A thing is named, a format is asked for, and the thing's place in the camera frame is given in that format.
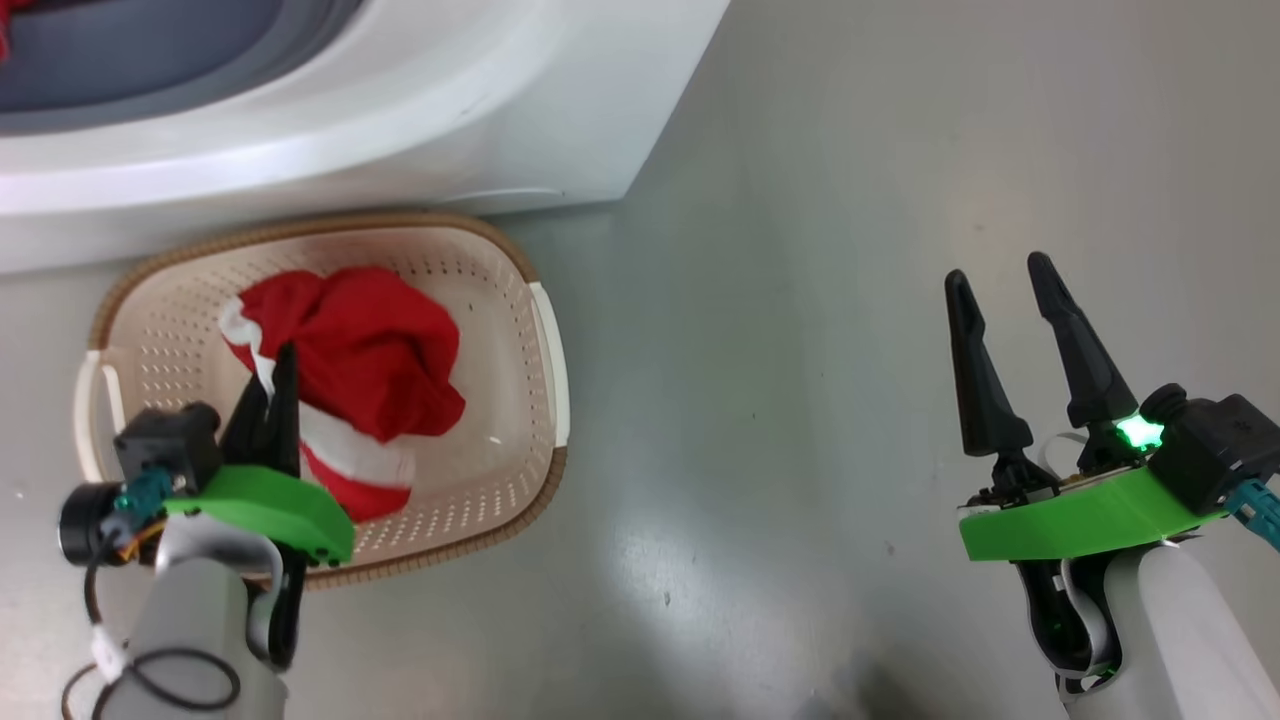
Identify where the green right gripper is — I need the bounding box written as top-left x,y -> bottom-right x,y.
945,252 -> 1226,691

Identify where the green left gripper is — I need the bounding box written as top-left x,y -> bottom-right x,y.
165,343 -> 356,671

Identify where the red garment with white stripes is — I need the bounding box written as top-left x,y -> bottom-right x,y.
218,266 -> 467,523

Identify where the cream perforated laundry basket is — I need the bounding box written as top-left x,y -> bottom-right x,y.
73,212 -> 571,591

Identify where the white front-load washing machine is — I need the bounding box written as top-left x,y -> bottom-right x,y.
0,0 -> 731,276

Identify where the grey rubber door gasket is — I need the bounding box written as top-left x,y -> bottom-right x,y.
0,0 -> 366,138

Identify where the teal left camera connector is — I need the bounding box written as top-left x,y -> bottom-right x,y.
113,470 -> 176,516

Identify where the teal camera connector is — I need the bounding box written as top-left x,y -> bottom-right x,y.
113,470 -> 176,516
1225,478 -> 1280,551

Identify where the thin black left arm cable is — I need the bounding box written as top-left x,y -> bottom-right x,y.
60,560 -> 241,720

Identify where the teal right camera connector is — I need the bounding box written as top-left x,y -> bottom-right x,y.
1225,478 -> 1280,551

